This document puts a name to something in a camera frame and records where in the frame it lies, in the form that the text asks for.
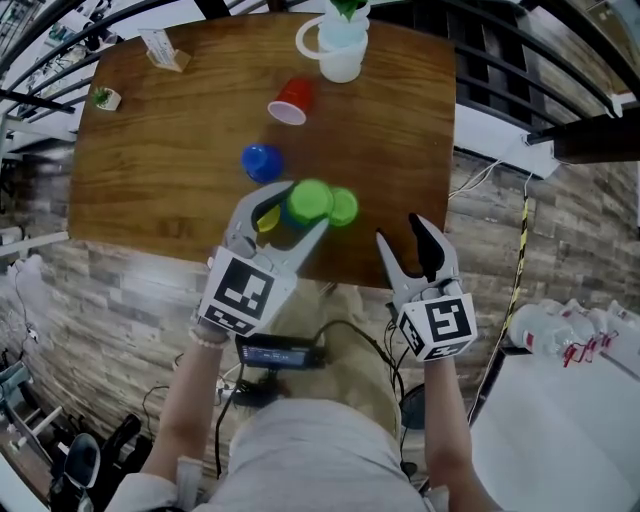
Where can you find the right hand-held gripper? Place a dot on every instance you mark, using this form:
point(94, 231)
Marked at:
point(440, 320)

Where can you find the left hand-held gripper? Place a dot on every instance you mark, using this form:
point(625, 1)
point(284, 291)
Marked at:
point(245, 295)

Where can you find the yellow paper cup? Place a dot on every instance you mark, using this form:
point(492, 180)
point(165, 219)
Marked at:
point(270, 221)

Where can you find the green paper cup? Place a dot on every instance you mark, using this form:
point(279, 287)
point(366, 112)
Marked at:
point(346, 209)
point(310, 200)

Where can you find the red paper cup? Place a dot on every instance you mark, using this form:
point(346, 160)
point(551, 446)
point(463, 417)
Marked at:
point(295, 95)

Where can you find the person's right forearm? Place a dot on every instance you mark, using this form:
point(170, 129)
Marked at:
point(452, 415)

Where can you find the person's left forearm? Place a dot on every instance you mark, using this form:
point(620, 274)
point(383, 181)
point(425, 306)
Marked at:
point(185, 410)

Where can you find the yellow black striped tape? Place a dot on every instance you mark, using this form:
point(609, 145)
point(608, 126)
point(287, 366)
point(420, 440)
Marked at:
point(517, 270)

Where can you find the grey wristband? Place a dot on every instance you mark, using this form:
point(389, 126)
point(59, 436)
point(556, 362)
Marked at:
point(207, 327)

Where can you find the person's beige trousers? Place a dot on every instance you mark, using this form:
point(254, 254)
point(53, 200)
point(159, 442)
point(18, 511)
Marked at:
point(345, 360)

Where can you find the small black monitor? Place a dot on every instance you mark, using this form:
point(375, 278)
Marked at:
point(280, 352)

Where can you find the black round stand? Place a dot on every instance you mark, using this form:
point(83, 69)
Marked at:
point(412, 407)

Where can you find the pack of water bottles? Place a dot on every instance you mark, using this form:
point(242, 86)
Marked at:
point(545, 330)

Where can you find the white base panel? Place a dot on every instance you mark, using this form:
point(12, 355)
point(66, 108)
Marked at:
point(500, 145)

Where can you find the white pitcher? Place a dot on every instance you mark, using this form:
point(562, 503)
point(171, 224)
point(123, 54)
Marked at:
point(342, 62)

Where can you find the pile of white packets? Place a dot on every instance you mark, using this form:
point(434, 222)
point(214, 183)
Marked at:
point(615, 320)

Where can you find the wooden card holder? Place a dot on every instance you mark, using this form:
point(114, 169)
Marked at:
point(165, 52)

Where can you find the pale blue plant vase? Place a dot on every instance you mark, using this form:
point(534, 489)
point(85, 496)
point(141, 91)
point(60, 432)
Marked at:
point(342, 32)

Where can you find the small potted plant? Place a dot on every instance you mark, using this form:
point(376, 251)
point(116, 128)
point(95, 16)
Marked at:
point(107, 99)

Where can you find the person's light shirt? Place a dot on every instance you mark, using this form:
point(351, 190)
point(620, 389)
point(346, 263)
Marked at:
point(315, 460)

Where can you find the white table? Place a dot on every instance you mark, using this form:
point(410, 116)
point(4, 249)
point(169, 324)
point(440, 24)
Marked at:
point(555, 440)

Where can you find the green leafy plant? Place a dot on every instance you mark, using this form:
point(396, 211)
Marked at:
point(347, 6)

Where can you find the grey black chair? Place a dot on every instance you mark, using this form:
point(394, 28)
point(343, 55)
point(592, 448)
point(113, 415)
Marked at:
point(82, 460)

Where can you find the black monitor mount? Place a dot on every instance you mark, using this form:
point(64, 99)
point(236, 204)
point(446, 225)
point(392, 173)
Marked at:
point(257, 387)

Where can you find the dark wooden post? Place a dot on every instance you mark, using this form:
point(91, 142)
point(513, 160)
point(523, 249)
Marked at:
point(600, 142)

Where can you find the white rail bracket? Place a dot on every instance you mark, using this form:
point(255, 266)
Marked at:
point(615, 105)

